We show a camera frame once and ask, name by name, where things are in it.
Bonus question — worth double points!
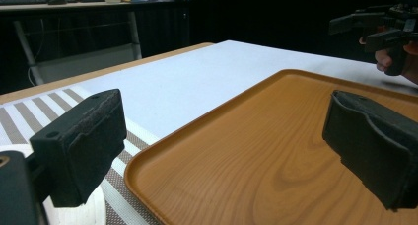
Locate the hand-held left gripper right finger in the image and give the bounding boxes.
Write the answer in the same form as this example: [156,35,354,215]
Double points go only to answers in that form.
[321,89,418,211]

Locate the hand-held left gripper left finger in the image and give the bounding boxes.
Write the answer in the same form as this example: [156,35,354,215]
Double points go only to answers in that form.
[29,88,128,208]

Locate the white round container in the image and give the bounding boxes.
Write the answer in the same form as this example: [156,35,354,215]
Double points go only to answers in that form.
[42,185,108,225]

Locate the desk with white legs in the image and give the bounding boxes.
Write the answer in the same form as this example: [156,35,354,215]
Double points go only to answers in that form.
[0,0,175,87]

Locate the brown wooden tray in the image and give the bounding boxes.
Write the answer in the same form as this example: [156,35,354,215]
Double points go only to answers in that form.
[123,68,418,225]

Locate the white table cover sheet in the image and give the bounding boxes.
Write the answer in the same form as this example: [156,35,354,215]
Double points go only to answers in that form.
[74,39,418,146]

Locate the black keyboard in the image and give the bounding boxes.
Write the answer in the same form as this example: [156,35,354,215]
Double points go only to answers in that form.
[0,0,50,6]

